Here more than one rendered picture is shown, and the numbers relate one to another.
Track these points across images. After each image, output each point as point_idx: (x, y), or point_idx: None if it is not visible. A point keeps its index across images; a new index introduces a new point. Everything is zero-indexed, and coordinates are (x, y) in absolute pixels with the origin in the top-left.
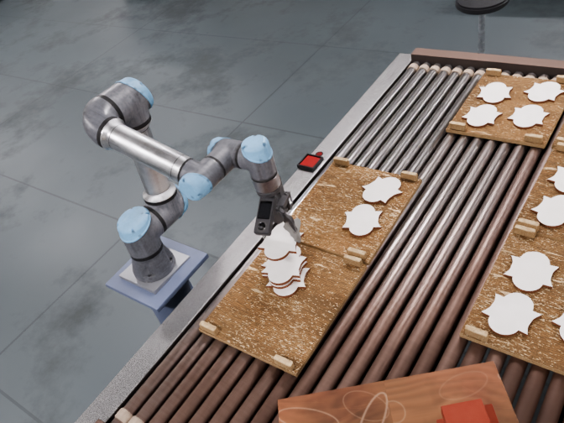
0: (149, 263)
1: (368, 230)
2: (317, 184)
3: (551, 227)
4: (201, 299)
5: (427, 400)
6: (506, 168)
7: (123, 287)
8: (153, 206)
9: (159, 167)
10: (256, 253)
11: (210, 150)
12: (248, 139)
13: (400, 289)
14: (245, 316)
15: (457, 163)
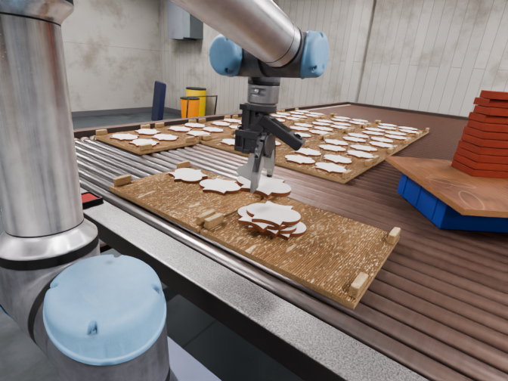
0: (172, 380)
1: (236, 184)
2: (137, 197)
3: None
4: (285, 310)
5: (422, 169)
6: (203, 152)
7: None
8: (84, 256)
9: (281, 20)
10: (218, 249)
11: None
12: None
13: (301, 191)
14: (331, 258)
15: (179, 159)
